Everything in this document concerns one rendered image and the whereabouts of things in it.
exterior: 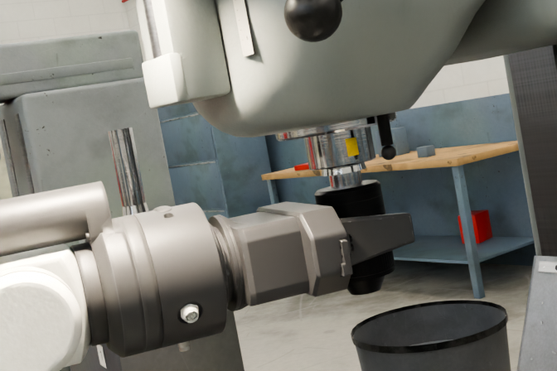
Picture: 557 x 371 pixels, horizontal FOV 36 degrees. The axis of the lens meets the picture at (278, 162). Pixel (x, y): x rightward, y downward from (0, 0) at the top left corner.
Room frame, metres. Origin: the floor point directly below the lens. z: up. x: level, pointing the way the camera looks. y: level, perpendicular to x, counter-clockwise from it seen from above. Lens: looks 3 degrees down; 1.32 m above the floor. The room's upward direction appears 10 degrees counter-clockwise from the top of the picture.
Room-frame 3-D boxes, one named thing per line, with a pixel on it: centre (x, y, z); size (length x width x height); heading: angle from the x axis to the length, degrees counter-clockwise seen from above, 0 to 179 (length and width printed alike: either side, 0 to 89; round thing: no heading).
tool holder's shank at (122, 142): (0.85, 0.15, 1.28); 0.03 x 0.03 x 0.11
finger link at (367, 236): (0.57, -0.05, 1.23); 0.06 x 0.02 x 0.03; 109
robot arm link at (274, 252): (0.57, 0.04, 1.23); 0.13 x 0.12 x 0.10; 19
